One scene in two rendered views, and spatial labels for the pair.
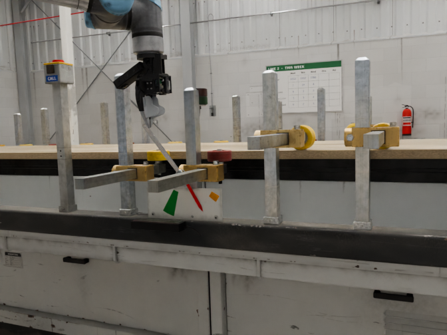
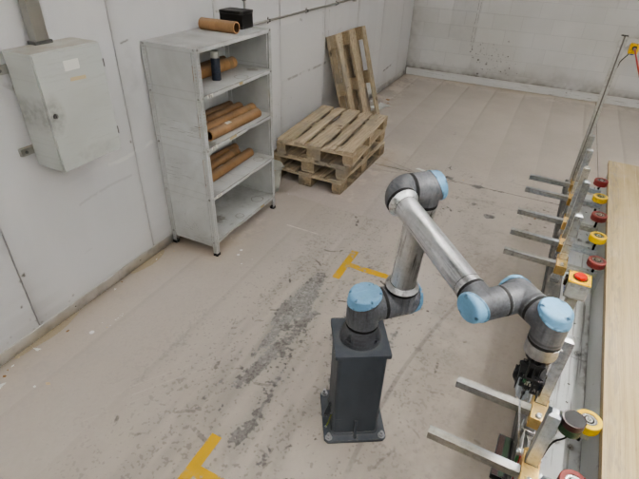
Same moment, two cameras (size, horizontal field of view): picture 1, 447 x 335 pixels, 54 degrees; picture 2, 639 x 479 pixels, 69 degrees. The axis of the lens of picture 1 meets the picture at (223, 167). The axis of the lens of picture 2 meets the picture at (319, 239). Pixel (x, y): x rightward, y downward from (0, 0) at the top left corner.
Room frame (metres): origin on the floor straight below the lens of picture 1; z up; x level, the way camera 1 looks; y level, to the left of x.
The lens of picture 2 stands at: (0.74, -0.77, 2.19)
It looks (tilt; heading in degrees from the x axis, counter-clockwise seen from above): 34 degrees down; 94
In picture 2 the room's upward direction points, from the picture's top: 2 degrees clockwise
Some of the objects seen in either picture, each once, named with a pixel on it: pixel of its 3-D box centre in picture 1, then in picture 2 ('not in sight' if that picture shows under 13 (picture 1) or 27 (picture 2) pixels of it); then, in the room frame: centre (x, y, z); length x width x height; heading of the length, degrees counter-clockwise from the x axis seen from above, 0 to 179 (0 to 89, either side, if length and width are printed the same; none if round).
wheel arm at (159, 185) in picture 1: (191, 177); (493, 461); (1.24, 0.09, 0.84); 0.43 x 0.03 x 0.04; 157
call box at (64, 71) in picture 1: (58, 74); (576, 286); (1.54, 0.56, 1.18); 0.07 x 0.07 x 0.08; 67
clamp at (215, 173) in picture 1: (201, 172); (529, 470); (1.34, 0.07, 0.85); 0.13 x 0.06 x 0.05; 67
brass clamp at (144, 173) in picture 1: (132, 172); (538, 409); (1.43, 0.30, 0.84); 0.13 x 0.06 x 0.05; 67
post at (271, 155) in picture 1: (271, 155); not in sight; (1.25, -0.14, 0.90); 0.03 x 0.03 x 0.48; 67
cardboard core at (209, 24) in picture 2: not in sight; (219, 25); (-0.28, 2.75, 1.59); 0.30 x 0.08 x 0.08; 159
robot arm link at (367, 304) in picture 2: not in sight; (365, 305); (0.85, 0.82, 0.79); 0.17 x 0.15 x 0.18; 25
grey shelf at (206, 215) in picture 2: not in sight; (220, 140); (-0.31, 2.64, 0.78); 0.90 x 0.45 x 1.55; 69
